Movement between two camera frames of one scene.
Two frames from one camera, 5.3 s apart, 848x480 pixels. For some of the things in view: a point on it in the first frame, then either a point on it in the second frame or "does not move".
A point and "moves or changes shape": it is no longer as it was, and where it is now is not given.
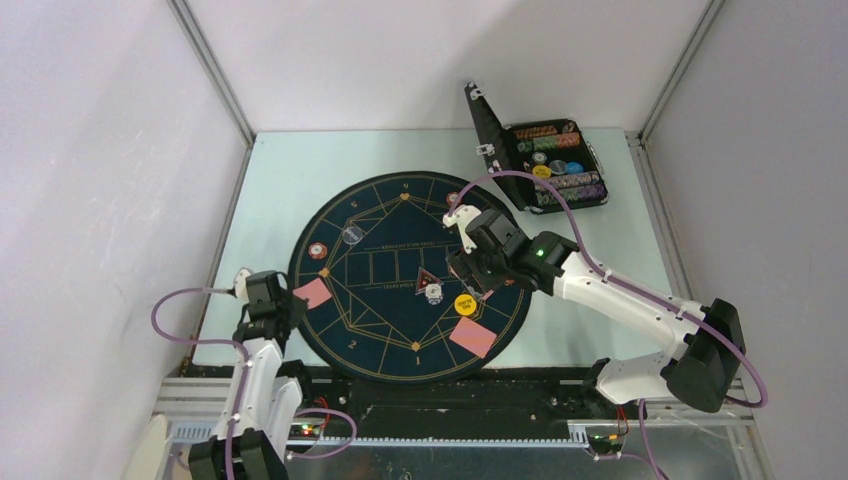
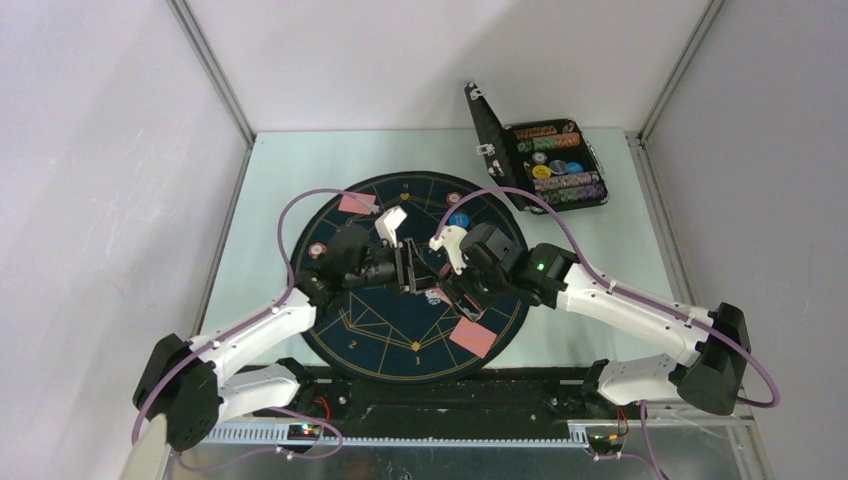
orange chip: (451, 198) does not move
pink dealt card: (472, 337) does not move
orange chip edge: (317, 250) does not move
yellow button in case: (541, 171) does not move
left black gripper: (299, 307) to (411, 273)
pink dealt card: (315, 290) moves or changes shape
